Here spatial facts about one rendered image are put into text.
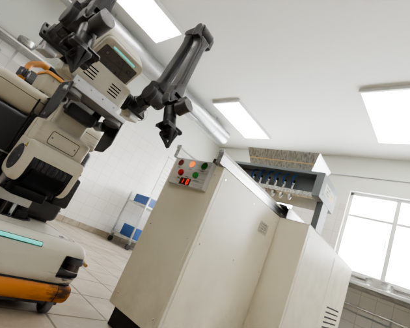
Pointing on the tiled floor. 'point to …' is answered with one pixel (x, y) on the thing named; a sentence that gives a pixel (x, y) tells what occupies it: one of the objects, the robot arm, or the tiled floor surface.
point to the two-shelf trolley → (136, 224)
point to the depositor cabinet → (299, 281)
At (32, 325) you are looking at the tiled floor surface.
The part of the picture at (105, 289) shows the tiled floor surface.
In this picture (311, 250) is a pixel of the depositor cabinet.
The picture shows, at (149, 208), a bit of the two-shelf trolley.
